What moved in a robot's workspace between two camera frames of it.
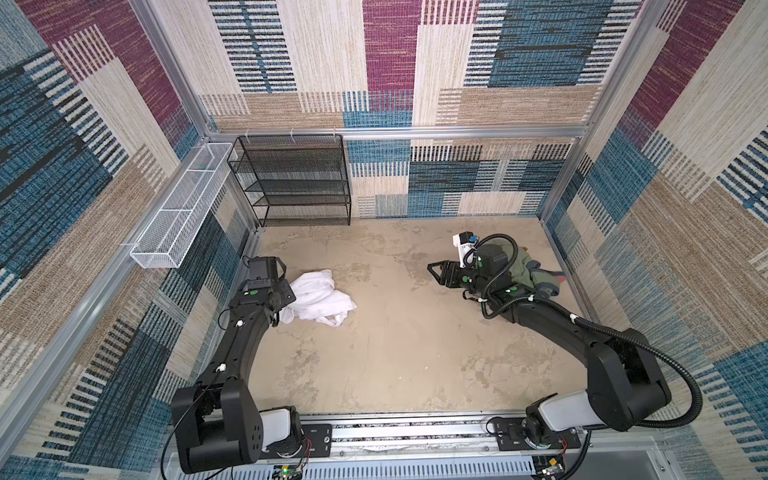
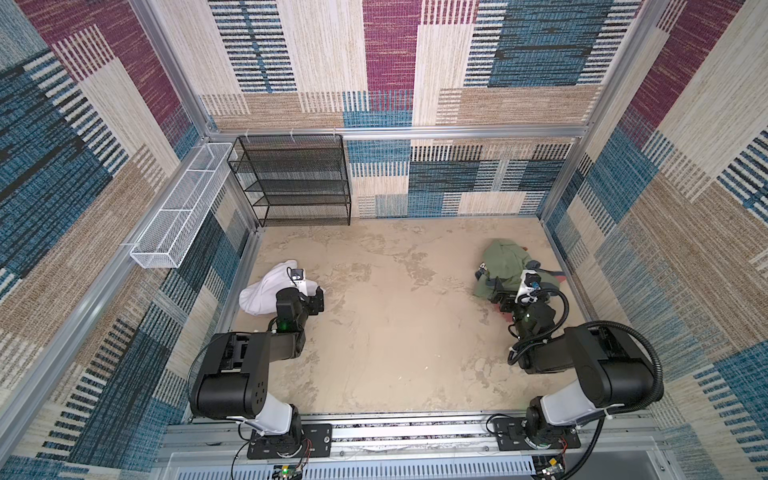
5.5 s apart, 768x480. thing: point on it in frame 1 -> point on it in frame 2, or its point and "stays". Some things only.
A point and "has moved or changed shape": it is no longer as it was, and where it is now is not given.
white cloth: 317,300 has moved or changed shape
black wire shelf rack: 295,180 stays
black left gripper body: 282,290 -> 312,304
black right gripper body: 458,277 -> 508,303
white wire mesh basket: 183,206 stays
